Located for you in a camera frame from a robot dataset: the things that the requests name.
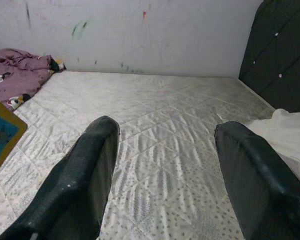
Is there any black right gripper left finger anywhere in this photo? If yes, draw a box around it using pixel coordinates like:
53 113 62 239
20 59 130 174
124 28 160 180
0 115 121 240

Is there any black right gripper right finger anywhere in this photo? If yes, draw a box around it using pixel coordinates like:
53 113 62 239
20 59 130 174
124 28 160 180
214 121 300 240

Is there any beige pillow with green mark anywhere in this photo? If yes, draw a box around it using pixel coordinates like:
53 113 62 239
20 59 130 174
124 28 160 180
244 108 300 191

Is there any white quilted mattress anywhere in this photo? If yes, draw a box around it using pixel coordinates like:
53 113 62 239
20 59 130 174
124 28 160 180
0 70 300 240

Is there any dark tufted headboard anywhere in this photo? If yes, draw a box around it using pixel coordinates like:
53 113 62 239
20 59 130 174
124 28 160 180
238 0 300 113

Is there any pink cartoon print blanket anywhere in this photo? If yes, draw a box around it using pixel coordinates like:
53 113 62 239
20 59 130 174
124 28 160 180
0 48 67 112

